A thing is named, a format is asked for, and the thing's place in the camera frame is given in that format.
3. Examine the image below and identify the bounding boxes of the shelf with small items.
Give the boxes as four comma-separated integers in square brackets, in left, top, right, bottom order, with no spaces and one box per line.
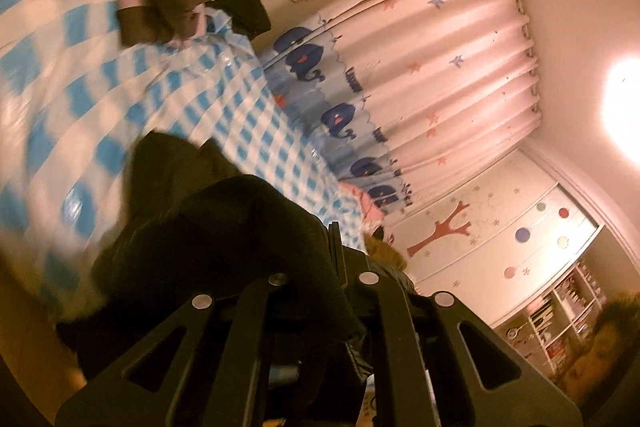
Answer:
[496,261,606,378]

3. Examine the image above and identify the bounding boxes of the black garment by wall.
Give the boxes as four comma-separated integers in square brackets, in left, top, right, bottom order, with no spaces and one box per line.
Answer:
[206,0,271,40]

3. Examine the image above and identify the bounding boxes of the white wardrobe with tree decal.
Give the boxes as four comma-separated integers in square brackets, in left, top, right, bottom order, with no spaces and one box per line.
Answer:
[384,150,598,325]

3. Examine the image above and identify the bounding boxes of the black puffer jacket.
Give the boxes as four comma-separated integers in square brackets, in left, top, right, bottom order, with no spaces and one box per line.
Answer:
[54,130,381,427]

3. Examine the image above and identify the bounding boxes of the pink clothes by curtain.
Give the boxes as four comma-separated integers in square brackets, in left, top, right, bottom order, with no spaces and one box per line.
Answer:
[338,181,385,225]

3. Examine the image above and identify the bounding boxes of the whale pattern curtain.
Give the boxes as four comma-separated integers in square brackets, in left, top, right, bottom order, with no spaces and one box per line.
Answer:
[260,0,541,215]

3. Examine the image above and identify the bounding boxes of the blue white checkered bed cover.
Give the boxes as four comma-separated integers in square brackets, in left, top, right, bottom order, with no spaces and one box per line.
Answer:
[1,0,363,319]

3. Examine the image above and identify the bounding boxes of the brown fur trimmed garment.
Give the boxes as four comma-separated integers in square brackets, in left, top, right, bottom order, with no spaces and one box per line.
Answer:
[363,234,416,295]

